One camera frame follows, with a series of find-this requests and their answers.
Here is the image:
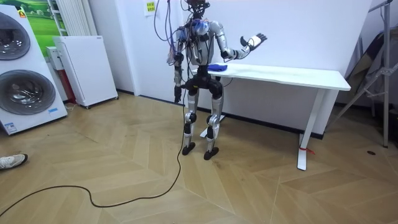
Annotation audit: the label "green landscape wall poster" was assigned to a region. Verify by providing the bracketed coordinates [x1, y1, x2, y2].
[2, 0, 68, 58]

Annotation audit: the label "white radiator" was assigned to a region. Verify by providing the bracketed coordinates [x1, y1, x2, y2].
[55, 0, 98, 37]

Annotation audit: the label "yellow wall note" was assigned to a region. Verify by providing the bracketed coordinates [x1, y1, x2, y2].
[143, 0, 157, 17]

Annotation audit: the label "white washing machine tower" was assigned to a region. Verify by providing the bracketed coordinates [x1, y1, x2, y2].
[0, 4, 68, 136]

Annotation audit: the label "cable bundle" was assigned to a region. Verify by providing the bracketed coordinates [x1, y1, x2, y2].
[153, 0, 189, 65]

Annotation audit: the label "robot legs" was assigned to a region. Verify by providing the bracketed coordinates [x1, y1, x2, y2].
[182, 79, 224, 161]

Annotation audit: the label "blue cloth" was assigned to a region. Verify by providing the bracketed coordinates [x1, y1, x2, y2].
[207, 63, 228, 72]

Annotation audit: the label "red strap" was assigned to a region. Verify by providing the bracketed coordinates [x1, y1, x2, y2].
[298, 146, 316, 156]

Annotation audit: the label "white cabinet on wheels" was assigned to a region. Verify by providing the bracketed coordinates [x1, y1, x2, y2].
[52, 35, 119, 110]

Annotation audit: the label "black floor cable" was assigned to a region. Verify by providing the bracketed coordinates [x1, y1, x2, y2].
[0, 88, 188, 218]

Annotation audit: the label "small white box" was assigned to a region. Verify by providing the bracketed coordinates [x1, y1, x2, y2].
[45, 46, 65, 72]

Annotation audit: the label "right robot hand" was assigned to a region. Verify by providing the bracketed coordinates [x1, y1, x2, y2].
[239, 32, 268, 52]

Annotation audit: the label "red cylinder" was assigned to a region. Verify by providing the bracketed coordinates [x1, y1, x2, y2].
[58, 69, 76, 105]

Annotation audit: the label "grey metal stand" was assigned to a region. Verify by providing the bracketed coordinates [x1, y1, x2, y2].
[325, 0, 398, 149]

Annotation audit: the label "white desk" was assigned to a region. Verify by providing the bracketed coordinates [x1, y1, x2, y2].
[191, 63, 351, 171]

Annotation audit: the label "robot body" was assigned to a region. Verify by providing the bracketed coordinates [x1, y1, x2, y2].
[177, 0, 219, 91]

